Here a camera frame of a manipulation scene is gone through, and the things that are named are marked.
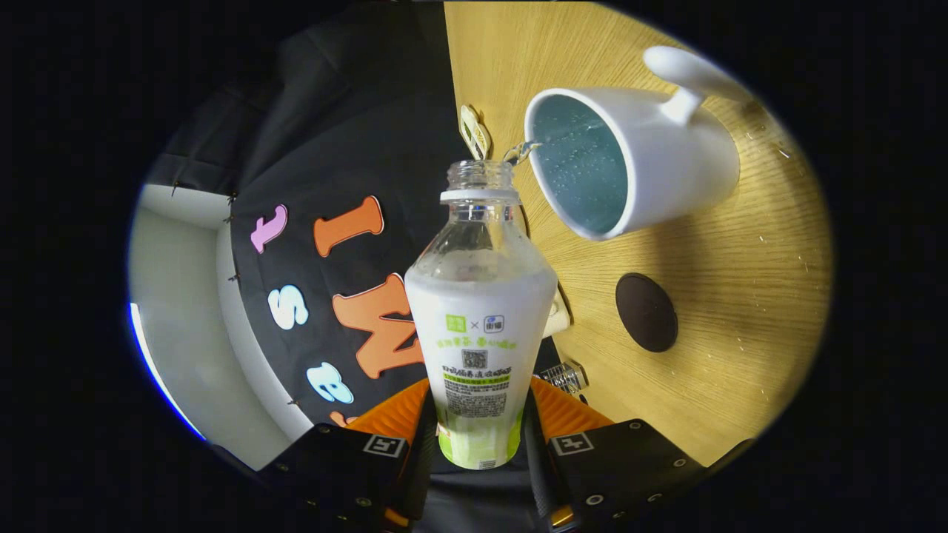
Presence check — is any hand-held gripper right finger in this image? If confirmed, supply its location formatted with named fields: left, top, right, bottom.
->
left=522, top=376, right=708, bottom=533

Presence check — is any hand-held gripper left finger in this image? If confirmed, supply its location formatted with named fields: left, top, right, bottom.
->
left=258, top=378, right=438, bottom=533

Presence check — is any clear bottle with white label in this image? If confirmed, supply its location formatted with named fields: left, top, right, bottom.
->
left=404, top=159, right=558, bottom=471

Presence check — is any dark brown round coaster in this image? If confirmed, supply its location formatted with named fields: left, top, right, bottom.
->
left=615, top=272, right=679, bottom=353

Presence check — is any white cup with handle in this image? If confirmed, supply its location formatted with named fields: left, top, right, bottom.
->
left=524, top=46, right=756, bottom=242

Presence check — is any wooden table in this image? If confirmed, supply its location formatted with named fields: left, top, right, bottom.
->
left=443, top=0, right=834, bottom=469

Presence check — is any white divided dish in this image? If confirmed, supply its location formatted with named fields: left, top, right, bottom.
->
left=459, top=104, right=492, bottom=161

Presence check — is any black backdrop cloth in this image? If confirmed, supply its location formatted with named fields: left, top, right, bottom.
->
left=144, top=0, right=564, bottom=533

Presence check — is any metal wire holder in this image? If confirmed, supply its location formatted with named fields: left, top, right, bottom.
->
left=537, top=361, right=590, bottom=395

